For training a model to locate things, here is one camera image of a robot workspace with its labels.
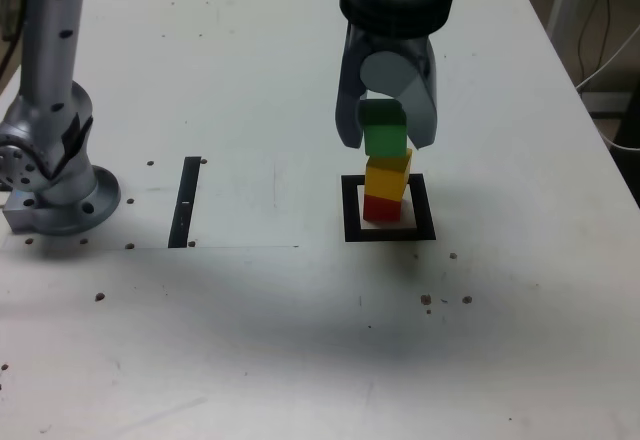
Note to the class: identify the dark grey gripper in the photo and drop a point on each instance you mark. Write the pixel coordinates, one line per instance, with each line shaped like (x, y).
(395, 44)

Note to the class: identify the green cube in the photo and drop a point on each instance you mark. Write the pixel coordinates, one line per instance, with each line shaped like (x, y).
(385, 135)

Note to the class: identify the yellow cube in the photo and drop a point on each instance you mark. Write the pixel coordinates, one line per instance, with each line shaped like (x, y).
(387, 177)

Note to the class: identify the red cube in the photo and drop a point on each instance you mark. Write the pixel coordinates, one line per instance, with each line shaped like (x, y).
(382, 210)

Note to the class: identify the black tape square outline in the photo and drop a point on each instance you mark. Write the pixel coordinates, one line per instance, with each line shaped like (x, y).
(425, 210)

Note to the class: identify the black tape strip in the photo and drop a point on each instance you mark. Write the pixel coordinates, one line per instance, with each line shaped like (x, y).
(185, 200)

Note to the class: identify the grey box on floor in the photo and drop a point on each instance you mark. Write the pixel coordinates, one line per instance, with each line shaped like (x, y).
(605, 102)

